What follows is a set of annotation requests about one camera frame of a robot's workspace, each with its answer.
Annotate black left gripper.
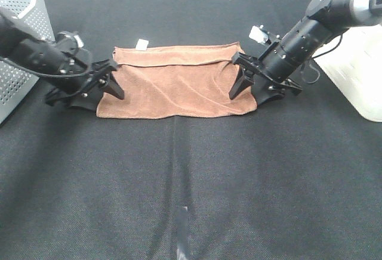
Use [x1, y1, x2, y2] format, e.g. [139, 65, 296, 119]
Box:
[45, 59, 125, 112]

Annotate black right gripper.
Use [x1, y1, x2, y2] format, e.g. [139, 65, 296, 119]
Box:
[229, 42, 302, 105]

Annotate brown towel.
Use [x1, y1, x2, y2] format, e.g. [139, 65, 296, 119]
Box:
[96, 42, 257, 119]

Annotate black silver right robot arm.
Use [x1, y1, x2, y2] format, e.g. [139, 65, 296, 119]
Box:
[229, 0, 381, 105]

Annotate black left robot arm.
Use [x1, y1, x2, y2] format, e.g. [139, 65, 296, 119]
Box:
[1, 7, 125, 111]

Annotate white plastic storage box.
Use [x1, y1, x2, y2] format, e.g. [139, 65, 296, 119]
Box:
[315, 23, 381, 122]

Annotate black table mat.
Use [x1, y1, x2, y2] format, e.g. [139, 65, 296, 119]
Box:
[1, 0, 381, 259]

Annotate grey perforated plastic basket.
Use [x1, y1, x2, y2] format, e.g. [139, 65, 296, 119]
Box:
[1, 0, 54, 123]

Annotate grey tape strip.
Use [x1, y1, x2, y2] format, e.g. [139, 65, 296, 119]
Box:
[176, 206, 190, 260]

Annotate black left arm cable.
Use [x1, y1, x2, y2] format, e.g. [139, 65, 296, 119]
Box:
[0, 45, 95, 79]

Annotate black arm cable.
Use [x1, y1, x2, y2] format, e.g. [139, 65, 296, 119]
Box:
[298, 0, 382, 85]
[0, 45, 95, 79]

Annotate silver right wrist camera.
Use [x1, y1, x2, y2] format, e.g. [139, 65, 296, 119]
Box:
[248, 25, 281, 45]

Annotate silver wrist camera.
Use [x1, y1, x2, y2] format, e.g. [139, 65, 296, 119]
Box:
[56, 31, 84, 55]
[248, 25, 281, 45]

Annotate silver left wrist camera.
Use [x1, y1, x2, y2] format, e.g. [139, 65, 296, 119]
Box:
[56, 31, 84, 55]

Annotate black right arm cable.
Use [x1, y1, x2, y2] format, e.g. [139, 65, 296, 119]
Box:
[298, 0, 382, 85]

